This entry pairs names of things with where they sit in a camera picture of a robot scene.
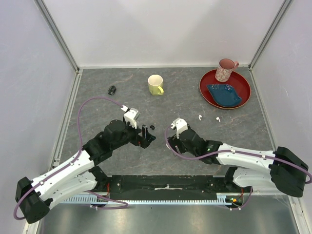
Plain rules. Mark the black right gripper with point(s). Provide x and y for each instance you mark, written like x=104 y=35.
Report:
x=173 y=141

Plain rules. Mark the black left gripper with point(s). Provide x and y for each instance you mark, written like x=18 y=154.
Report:
x=139 y=140

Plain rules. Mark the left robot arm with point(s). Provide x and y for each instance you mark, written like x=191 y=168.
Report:
x=36 y=197

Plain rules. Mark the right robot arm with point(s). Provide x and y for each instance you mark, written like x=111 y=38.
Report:
x=278 y=170

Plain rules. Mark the yellow-green ceramic mug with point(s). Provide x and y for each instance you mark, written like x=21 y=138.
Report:
x=155 y=84

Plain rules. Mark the black clip object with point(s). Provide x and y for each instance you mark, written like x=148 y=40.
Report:
x=112 y=89

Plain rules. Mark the blue leaf-shaped dish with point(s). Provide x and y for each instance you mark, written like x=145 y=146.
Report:
x=224 y=95

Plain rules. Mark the red round tray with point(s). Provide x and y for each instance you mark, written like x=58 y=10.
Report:
x=236 y=80

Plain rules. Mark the pink patterned mug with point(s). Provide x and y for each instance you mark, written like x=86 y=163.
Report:
x=225 y=69

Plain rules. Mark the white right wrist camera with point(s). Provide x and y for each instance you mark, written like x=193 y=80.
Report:
x=180 y=125

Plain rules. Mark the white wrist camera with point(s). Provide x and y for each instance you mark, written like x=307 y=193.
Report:
x=180 y=125
x=130 y=116

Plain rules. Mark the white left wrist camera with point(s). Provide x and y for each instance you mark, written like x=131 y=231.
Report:
x=130 y=116

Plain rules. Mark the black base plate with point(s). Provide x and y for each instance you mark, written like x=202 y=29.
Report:
x=166 y=187

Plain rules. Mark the light blue cable duct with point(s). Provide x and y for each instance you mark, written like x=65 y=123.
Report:
x=87 y=199

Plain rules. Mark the left aluminium frame post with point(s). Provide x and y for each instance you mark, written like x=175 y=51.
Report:
x=56 y=32

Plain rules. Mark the aluminium frame post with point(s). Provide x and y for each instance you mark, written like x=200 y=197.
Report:
x=270 y=32
x=56 y=32

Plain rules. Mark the right aluminium frame post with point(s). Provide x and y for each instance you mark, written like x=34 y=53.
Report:
x=270 y=32

